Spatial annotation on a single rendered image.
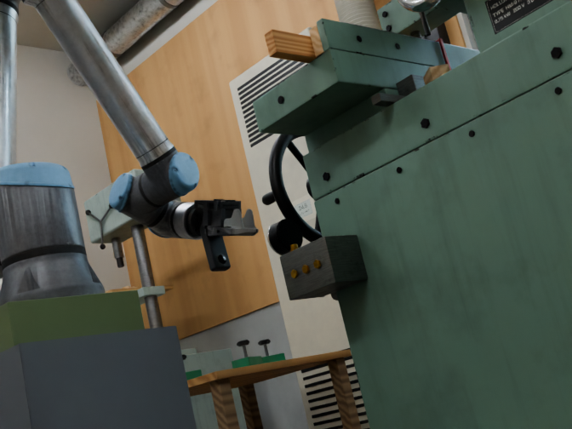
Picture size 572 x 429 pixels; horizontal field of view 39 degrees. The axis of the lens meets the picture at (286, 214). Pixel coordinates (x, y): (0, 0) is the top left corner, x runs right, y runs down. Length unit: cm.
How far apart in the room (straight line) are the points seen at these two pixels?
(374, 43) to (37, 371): 77
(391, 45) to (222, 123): 267
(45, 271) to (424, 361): 66
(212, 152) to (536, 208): 307
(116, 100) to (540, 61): 98
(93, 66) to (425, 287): 91
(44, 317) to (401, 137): 66
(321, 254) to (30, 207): 52
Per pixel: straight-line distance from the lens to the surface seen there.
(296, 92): 139
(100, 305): 146
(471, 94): 127
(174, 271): 439
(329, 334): 319
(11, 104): 182
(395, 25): 163
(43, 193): 152
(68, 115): 492
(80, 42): 185
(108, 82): 185
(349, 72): 136
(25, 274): 148
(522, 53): 123
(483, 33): 141
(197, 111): 426
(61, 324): 142
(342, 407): 296
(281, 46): 133
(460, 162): 127
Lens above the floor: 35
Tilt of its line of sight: 14 degrees up
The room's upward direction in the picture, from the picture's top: 13 degrees counter-clockwise
